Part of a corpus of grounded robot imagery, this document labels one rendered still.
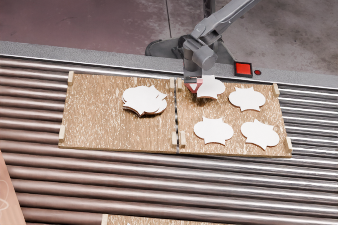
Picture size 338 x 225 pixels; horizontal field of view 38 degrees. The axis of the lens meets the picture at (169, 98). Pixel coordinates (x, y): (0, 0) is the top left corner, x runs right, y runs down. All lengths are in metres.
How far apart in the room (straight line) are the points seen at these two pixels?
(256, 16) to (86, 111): 2.36
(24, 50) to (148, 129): 0.64
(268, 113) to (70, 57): 0.83
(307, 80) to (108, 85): 0.84
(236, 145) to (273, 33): 2.13
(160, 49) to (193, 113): 1.30
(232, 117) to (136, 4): 2.11
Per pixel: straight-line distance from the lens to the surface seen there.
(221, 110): 1.87
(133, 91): 1.82
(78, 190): 1.64
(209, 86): 1.84
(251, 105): 1.91
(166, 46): 3.12
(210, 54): 1.64
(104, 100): 1.84
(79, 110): 1.81
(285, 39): 3.79
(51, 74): 1.96
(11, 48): 2.09
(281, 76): 2.11
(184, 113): 1.83
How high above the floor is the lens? 2.32
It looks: 48 degrees down
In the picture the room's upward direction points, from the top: 10 degrees clockwise
